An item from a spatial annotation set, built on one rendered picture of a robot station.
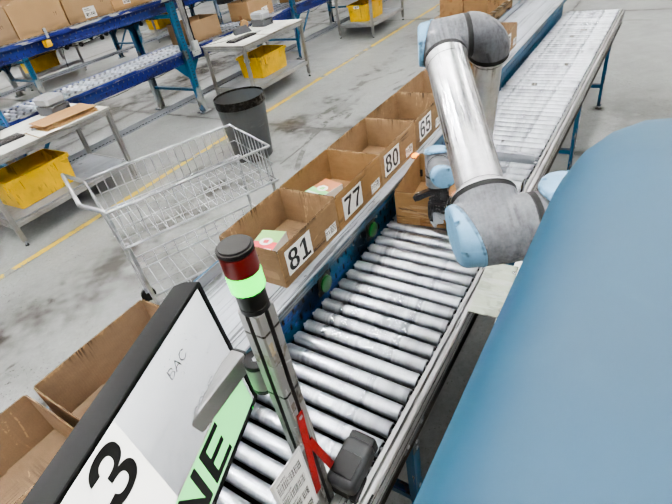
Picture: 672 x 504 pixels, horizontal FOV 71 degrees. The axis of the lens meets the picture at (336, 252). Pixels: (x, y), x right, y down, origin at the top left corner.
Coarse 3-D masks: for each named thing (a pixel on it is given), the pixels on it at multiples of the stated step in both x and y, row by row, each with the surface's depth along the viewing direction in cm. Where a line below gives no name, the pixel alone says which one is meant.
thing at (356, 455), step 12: (360, 432) 100; (348, 444) 98; (360, 444) 97; (372, 444) 98; (336, 456) 97; (348, 456) 96; (360, 456) 96; (372, 456) 98; (336, 468) 95; (348, 468) 94; (360, 468) 94; (336, 480) 94; (348, 480) 93; (360, 480) 94; (348, 492) 93; (360, 492) 99
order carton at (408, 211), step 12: (420, 156) 239; (420, 168) 243; (408, 180) 228; (420, 180) 247; (396, 192) 211; (408, 192) 231; (396, 204) 215; (408, 204) 212; (420, 204) 210; (396, 216) 220; (408, 216) 216; (420, 216) 214; (444, 228) 212
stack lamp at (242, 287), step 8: (248, 256) 60; (256, 256) 62; (224, 264) 60; (232, 264) 59; (240, 264) 60; (248, 264) 60; (256, 264) 62; (224, 272) 61; (232, 272) 60; (240, 272) 60; (248, 272) 61; (256, 272) 62; (232, 280) 61; (240, 280) 61; (248, 280) 61; (256, 280) 62; (264, 280) 64; (232, 288) 62; (240, 288) 62; (248, 288) 62; (256, 288) 63; (240, 296) 63; (248, 296) 63
